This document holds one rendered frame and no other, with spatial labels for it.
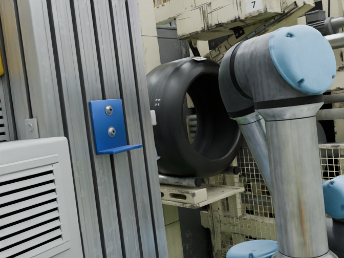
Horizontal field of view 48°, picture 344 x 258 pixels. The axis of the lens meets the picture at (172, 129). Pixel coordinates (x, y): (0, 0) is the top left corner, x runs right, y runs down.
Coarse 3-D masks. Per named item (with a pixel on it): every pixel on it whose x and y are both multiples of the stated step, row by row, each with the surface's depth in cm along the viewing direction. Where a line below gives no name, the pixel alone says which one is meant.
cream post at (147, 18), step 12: (144, 0) 208; (144, 12) 208; (144, 24) 207; (144, 36) 207; (156, 36) 213; (144, 48) 206; (156, 48) 212; (144, 60) 206; (156, 60) 212; (168, 216) 213; (168, 228) 213; (168, 240) 212; (180, 240) 218; (168, 252) 212; (180, 252) 218
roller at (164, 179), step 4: (160, 176) 195; (164, 176) 193; (168, 176) 191; (172, 176) 189; (176, 176) 188; (180, 176) 186; (184, 176) 185; (160, 180) 194; (164, 180) 192; (168, 180) 190; (172, 180) 188; (176, 180) 186; (180, 180) 183; (184, 180) 181; (188, 180) 179; (192, 180) 178; (196, 180) 176; (200, 180) 178; (172, 184) 190; (176, 184) 187; (180, 184) 184; (184, 184) 182; (188, 184) 180; (192, 184) 178; (196, 184) 176; (200, 184) 178
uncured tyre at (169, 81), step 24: (168, 72) 175; (192, 72) 176; (216, 72) 187; (168, 96) 169; (192, 96) 217; (216, 96) 216; (168, 120) 168; (216, 120) 220; (168, 144) 170; (192, 144) 217; (216, 144) 215; (240, 144) 198; (168, 168) 182; (192, 168) 177; (216, 168) 185
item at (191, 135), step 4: (188, 116) 243; (192, 116) 240; (196, 116) 238; (188, 120) 243; (192, 120) 245; (196, 120) 247; (188, 124) 243; (192, 124) 240; (196, 124) 238; (188, 128) 243; (192, 128) 241; (196, 128) 239; (188, 132) 243; (192, 132) 245; (188, 136) 243; (192, 136) 241; (192, 140) 243
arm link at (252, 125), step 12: (228, 60) 71; (228, 72) 71; (228, 84) 73; (228, 96) 75; (240, 96) 73; (228, 108) 78; (240, 108) 76; (252, 108) 75; (240, 120) 78; (252, 120) 77; (264, 120) 77; (252, 132) 78; (264, 132) 78; (252, 144) 80; (264, 144) 79; (264, 156) 80; (264, 168) 81; (264, 180) 84
